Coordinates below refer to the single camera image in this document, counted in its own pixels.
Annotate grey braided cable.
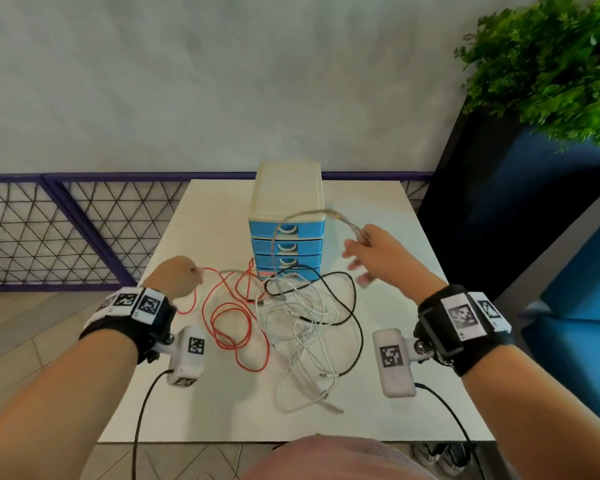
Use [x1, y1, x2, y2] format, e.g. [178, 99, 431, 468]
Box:
[199, 208, 372, 283]

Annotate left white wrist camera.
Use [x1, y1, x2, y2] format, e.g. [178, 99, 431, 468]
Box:
[155, 324, 206, 388]

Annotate black wrist strap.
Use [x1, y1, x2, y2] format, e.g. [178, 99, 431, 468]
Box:
[413, 284, 515, 378]
[79, 287, 177, 365]

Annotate red cable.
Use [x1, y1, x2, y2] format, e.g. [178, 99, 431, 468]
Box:
[177, 258, 272, 373]

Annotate blue plastic drawer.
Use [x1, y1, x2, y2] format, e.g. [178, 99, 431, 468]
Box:
[249, 219, 326, 241]
[255, 268, 321, 283]
[253, 254, 323, 271]
[251, 238, 325, 257]

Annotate black camera cable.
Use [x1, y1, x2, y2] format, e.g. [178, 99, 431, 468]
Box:
[413, 382, 476, 445]
[131, 368, 173, 480]

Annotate person's left hand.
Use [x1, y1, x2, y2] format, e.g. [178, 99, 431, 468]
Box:
[142, 255, 205, 301]

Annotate white table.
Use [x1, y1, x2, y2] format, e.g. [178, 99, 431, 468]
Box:
[97, 178, 496, 443]

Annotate green artificial plant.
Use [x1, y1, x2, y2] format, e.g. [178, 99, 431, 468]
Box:
[453, 0, 600, 155]

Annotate left black wrist strap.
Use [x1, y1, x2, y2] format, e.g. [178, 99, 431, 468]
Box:
[79, 287, 177, 365]

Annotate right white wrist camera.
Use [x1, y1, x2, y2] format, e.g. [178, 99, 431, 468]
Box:
[372, 327, 433, 398]

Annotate right black wrist strap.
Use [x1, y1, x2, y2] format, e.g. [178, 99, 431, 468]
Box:
[413, 284, 515, 378]

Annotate white drawer cabinet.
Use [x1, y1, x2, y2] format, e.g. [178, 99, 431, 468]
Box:
[248, 161, 327, 283]

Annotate person's right hand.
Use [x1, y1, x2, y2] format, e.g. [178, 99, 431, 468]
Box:
[342, 223, 449, 305]

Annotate person's left forearm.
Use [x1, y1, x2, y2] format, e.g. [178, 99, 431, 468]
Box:
[0, 328, 139, 480]

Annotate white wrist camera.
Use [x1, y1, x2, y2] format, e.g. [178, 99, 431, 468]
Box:
[155, 324, 206, 388]
[372, 327, 433, 398]

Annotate black planter box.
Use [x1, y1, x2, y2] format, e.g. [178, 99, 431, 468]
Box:
[417, 97, 600, 301]

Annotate grey sneaker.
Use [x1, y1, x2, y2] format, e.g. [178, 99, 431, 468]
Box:
[439, 443, 476, 477]
[412, 443, 443, 468]

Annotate person's pink shirt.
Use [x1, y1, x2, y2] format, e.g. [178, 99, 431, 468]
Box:
[239, 434, 439, 480]

